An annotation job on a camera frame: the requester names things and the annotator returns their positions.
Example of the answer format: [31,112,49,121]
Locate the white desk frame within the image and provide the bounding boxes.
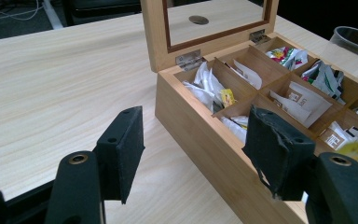
[41,0,65,31]

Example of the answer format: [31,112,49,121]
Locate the white floor cable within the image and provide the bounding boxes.
[0,0,45,22]

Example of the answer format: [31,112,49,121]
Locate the wooden tea box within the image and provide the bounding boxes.
[140,0,358,224]

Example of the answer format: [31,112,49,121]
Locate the clear plastic cup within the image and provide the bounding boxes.
[328,25,358,63]

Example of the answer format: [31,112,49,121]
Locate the assorted tea bag packets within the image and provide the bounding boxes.
[181,46,358,182]

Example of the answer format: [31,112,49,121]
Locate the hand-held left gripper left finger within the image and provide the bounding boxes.
[92,105,146,205]

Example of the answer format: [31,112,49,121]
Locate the black table grommet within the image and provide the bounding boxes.
[187,14,211,26]

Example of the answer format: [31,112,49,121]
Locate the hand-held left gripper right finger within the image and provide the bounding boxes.
[241,105,317,202]

